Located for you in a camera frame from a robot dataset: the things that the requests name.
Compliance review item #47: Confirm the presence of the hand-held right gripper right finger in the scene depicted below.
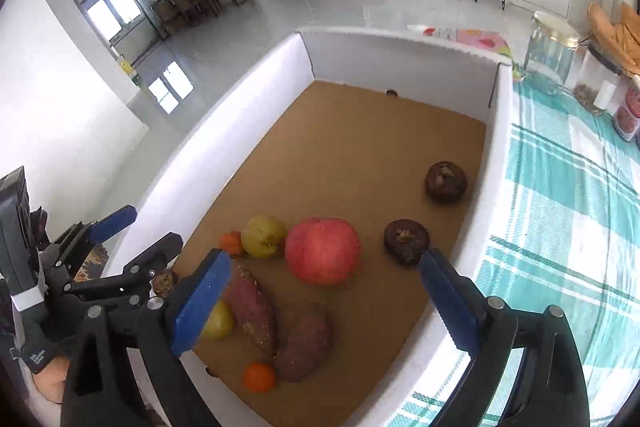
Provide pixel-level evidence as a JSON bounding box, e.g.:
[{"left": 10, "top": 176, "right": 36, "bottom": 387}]
[{"left": 419, "top": 248, "right": 591, "bottom": 427}]

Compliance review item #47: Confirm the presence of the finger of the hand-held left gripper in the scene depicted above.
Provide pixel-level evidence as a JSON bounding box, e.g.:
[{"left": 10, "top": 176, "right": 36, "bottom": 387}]
[
  {"left": 64, "top": 232, "right": 184, "bottom": 309},
  {"left": 40, "top": 205, "right": 137, "bottom": 288}
]

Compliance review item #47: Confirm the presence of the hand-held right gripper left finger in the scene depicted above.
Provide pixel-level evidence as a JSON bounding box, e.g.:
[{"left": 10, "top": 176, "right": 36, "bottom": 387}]
[{"left": 60, "top": 248, "right": 232, "bottom": 427}]

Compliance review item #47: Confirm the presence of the yellow-green pear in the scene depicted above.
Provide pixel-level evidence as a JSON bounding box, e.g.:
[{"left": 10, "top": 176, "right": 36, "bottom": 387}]
[
  {"left": 240, "top": 216, "right": 288, "bottom": 259},
  {"left": 200, "top": 299, "right": 236, "bottom": 342}
]

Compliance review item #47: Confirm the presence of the dark brown round fruit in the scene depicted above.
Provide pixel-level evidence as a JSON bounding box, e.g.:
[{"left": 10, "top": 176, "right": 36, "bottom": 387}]
[
  {"left": 383, "top": 219, "right": 431, "bottom": 267},
  {"left": 425, "top": 161, "right": 469, "bottom": 204},
  {"left": 151, "top": 269, "right": 180, "bottom": 299}
]

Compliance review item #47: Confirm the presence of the reddish sweet potato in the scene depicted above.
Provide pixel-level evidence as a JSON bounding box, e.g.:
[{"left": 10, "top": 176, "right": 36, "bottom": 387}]
[
  {"left": 222, "top": 266, "right": 278, "bottom": 355},
  {"left": 274, "top": 302, "right": 332, "bottom": 384}
]

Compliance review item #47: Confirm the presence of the small orange tangerine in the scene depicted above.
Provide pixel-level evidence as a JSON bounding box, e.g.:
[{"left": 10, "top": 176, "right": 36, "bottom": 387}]
[
  {"left": 242, "top": 361, "right": 277, "bottom": 394},
  {"left": 220, "top": 231, "right": 246, "bottom": 257}
]

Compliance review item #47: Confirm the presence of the large red apple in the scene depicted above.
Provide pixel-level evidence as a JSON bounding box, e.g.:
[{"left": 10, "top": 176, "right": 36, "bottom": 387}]
[{"left": 285, "top": 217, "right": 362, "bottom": 286}]

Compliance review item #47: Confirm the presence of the white cardboard box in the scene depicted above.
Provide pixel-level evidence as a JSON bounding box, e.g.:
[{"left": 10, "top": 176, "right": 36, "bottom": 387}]
[{"left": 102, "top": 27, "right": 514, "bottom": 427}]

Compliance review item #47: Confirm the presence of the person's left hand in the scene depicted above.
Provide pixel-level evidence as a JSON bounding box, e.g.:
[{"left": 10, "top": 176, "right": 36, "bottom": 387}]
[{"left": 14, "top": 323, "right": 72, "bottom": 403}]

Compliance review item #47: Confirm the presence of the teal plaid tablecloth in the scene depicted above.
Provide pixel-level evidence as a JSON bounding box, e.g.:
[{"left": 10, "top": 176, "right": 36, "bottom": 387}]
[{"left": 385, "top": 79, "right": 640, "bottom": 427}]

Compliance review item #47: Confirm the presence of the small yellow floor object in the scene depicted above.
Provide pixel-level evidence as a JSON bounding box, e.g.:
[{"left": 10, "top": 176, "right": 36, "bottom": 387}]
[{"left": 117, "top": 54, "right": 138, "bottom": 85}]

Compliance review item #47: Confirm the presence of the glass balcony door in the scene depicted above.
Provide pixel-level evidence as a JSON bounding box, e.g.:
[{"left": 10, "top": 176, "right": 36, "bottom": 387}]
[{"left": 80, "top": 0, "right": 173, "bottom": 58}]

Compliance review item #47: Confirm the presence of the fruit print colourful mat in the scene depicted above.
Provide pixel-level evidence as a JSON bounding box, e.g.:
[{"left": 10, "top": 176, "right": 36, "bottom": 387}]
[{"left": 455, "top": 28, "right": 513, "bottom": 58}]

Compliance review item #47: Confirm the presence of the black lid clear jar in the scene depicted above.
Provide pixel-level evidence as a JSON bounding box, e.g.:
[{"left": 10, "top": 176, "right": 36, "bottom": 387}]
[{"left": 574, "top": 42, "right": 626, "bottom": 115}]

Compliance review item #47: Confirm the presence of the red label food can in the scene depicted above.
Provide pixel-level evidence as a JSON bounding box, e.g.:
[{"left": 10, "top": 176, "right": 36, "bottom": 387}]
[{"left": 612, "top": 77, "right": 640, "bottom": 142}]

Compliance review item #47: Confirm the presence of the gold lid glass jar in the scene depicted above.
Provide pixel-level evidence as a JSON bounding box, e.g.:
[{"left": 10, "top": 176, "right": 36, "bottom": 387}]
[{"left": 522, "top": 11, "right": 581, "bottom": 95}]

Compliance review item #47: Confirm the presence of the white printed leaflet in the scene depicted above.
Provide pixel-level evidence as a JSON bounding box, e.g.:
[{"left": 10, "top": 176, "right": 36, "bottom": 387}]
[{"left": 407, "top": 24, "right": 456, "bottom": 40}]

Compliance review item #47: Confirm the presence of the orange cushioned chair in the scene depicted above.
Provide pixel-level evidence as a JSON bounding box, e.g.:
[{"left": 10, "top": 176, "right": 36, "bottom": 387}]
[{"left": 586, "top": 2, "right": 640, "bottom": 75}]

